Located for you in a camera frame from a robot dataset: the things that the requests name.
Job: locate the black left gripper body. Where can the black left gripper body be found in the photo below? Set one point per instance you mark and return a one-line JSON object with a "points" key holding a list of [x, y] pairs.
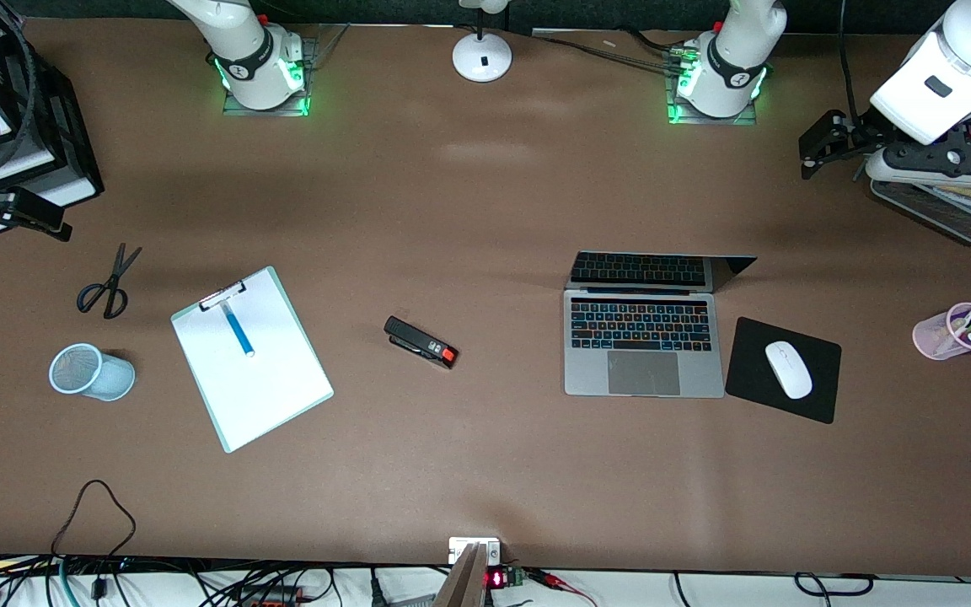
{"points": [[863, 132]]}

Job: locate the blue marker white cap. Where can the blue marker white cap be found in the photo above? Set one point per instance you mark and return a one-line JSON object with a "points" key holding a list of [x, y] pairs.
{"points": [[238, 331]]}

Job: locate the silver laptop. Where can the silver laptop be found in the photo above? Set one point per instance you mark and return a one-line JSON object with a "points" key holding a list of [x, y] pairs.
{"points": [[644, 371]]}

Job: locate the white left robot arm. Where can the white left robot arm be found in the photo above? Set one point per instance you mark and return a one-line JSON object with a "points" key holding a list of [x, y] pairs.
{"points": [[730, 59]]}

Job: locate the black stacked document tray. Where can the black stacked document tray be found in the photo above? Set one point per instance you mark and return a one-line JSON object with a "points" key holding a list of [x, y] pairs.
{"points": [[64, 135]]}

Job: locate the black scissors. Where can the black scissors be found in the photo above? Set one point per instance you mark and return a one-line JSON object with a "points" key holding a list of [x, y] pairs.
{"points": [[114, 285]]}

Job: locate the yellow highlighter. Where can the yellow highlighter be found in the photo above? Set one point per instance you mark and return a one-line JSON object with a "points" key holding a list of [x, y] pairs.
{"points": [[962, 199]]}

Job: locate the blue mesh pen cup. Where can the blue mesh pen cup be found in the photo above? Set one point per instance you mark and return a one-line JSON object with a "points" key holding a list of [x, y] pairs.
{"points": [[110, 377]]}

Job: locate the pink translucent pen cup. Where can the pink translucent pen cup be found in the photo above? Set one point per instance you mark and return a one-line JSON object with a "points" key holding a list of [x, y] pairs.
{"points": [[932, 337]]}

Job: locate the white computer mouse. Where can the white computer mouse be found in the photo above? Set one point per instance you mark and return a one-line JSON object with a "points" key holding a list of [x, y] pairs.
{"points": [[789, 369]]}

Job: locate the black mouse pad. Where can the black mouse pad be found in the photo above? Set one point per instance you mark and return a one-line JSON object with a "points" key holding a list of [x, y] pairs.
{"points": [[747, 379]]}

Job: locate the green clipboard with white paper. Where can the green clipboard with white paper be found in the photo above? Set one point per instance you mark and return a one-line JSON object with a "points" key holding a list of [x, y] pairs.
{"points": [[283, 396]]}

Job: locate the white round lamp base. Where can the white round lamp base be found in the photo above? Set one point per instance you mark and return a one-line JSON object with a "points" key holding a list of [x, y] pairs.
{"points": [[482, 57]]}

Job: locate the black stapler orange tip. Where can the black stapler orange tip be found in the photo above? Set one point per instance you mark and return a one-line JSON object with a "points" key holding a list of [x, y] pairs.
{"points": [[418, 341]]}

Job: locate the grey hub orange ports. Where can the grey hub orange ports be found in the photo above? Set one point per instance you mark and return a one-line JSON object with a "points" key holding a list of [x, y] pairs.
{"points": [[270, 597]]}

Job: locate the circuit board red display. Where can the circuit board red display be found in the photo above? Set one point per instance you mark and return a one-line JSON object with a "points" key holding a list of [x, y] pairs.
{"points": [[502, 578]]}

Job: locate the white mounting bracket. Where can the white mounting bracket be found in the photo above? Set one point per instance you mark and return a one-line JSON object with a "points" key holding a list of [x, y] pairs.
{"points": [[458, 546]]}

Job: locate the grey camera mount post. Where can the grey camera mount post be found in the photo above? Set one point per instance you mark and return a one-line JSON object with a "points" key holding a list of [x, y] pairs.
{"points": [[460, 586]]}

